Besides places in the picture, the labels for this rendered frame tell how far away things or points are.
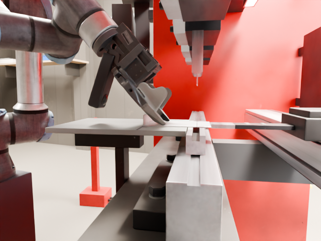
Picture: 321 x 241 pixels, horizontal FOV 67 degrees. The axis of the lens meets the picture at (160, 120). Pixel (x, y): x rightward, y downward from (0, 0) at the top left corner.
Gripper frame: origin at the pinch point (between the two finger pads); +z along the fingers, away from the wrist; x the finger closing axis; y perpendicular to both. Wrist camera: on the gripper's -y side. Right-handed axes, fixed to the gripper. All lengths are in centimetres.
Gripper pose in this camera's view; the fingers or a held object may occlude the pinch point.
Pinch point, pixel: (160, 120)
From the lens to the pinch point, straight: 50.5
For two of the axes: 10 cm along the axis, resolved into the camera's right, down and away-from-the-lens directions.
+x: 1.6, -1.0, 9.8
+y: 7.5, -6.3, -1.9
